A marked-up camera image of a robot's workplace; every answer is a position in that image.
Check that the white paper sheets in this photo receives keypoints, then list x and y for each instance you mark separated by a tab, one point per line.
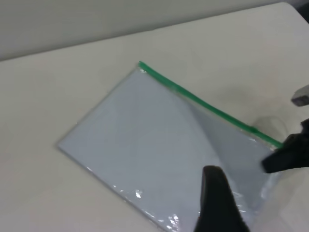
135	145

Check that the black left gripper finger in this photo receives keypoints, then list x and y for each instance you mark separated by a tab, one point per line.
219	205

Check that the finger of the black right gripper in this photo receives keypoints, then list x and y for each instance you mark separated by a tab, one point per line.
289	154
301	96

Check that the clear plastic zip bag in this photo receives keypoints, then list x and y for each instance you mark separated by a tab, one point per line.
144	135

